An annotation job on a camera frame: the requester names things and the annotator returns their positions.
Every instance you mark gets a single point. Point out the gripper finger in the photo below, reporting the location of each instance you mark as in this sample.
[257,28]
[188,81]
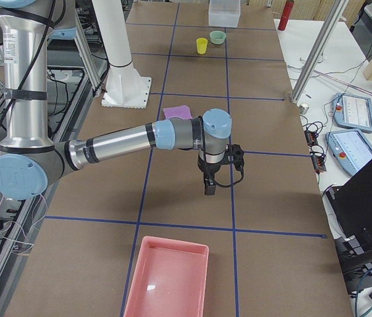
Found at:
[209,187]

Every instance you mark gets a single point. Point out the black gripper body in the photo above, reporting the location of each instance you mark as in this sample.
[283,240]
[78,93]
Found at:
[209,170]

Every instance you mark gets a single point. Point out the purple cloth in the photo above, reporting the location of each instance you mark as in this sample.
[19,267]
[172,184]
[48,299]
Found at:
[182,112]

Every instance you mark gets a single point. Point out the yellow plastic cup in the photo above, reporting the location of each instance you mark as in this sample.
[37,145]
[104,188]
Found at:
[201,45]

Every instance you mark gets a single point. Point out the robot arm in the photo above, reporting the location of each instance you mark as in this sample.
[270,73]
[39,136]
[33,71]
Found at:
[37,147]

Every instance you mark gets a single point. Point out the clear plastic box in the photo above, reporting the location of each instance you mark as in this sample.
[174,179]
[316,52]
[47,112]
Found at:
[224,13]

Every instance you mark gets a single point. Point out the pink plastic tray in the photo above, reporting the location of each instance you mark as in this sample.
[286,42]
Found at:
[169,278]

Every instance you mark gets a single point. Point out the light green bowl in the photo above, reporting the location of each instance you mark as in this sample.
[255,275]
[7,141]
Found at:
[217,37]

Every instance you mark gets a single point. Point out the near teach pendant tablet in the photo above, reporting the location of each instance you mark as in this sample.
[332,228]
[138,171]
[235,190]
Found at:
[351,149]

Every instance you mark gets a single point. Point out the teach pendant tablet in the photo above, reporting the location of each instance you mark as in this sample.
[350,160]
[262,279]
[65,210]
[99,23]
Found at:
[351,149]
[350,111]

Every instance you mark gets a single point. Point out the far teach pendant tablet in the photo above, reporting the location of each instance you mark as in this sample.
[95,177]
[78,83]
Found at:
[350,111]

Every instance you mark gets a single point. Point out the black laptop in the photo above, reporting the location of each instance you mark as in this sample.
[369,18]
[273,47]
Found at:
[352,205]

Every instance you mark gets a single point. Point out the red bottle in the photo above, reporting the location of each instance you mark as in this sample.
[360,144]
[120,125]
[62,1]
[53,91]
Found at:
[285,14]

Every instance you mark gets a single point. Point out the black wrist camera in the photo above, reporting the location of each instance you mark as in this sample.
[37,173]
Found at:
[235,156]

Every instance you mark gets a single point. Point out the white camera stand base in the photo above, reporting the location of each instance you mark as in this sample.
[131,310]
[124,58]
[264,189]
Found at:
[125,87]

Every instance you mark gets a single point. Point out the aluminium frame post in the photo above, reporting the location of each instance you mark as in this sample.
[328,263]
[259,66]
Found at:
[318,47]

